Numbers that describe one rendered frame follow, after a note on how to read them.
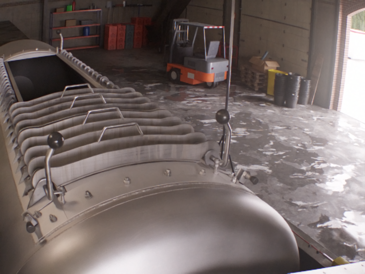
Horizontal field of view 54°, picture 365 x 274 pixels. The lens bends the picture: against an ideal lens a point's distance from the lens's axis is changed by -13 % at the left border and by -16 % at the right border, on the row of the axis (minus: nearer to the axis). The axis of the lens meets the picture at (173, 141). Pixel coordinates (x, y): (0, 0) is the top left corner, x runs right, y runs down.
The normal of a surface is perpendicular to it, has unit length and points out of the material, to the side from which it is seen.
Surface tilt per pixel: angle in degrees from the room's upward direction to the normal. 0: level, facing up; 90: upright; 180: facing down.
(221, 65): 90
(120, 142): 90
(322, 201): 0
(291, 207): 0
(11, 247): 42
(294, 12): 90
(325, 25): 90
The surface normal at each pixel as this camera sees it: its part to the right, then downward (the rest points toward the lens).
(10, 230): -0.55, -0.58
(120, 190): -0.08, -0.89
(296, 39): -0.88, 0.14
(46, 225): -0.40, -0.73
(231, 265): 0.56, -0.03
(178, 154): 0.47, 0.36
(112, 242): 0.11, -0.47
